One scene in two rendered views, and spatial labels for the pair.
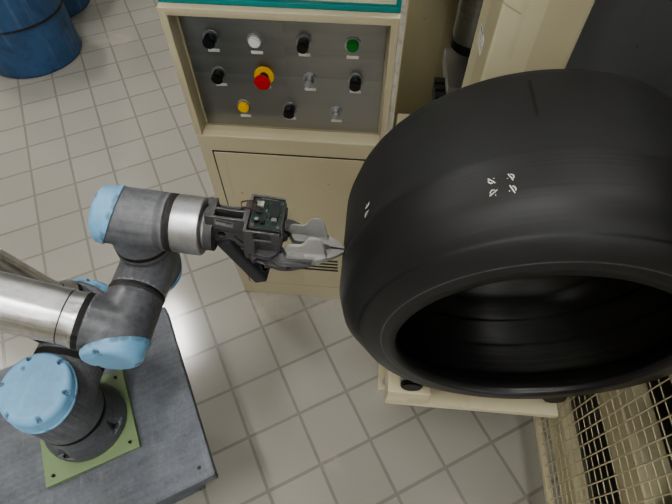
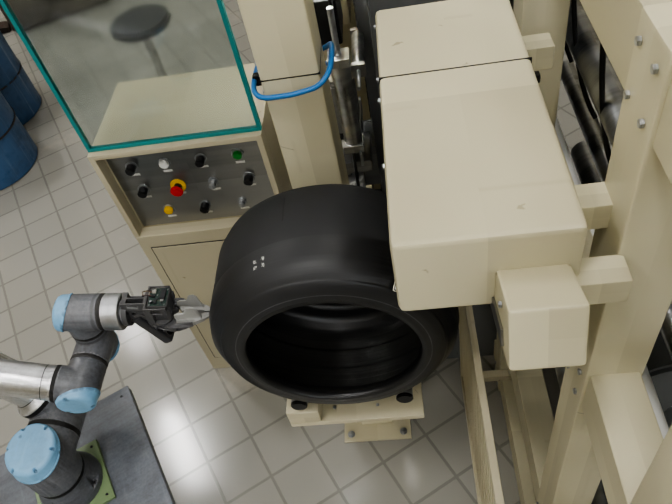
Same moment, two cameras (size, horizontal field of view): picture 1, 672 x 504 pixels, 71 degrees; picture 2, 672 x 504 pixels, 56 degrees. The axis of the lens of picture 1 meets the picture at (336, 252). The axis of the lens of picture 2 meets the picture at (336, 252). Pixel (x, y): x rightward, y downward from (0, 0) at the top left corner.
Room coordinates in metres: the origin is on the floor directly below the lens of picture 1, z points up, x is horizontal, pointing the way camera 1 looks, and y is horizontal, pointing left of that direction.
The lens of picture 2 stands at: (-0.50, -0.43, 2.39)
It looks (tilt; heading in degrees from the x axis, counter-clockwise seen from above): 48 degrees down; 6
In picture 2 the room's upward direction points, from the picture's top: 14 degrees counter-clockwise
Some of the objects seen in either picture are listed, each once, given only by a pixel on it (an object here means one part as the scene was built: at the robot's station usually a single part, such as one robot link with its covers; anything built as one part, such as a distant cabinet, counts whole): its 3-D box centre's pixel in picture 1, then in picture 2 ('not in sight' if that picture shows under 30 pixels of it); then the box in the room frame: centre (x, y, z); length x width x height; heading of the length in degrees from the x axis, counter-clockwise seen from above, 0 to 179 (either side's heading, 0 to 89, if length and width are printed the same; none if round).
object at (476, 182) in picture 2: not in sight; (458, 132); (0.33, -0.59, 1.71); 0.61 x 0.25 x 0.15; 175
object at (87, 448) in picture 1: (79, 416); (65, 477); (0.33, 0.62, 0.67); 0.19 x 0.19 x 0.10
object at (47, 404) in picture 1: (53, 395); (44, 457); (0.33, 0.61, 0.80); 0.17 x 0.15 x 0.18; 174
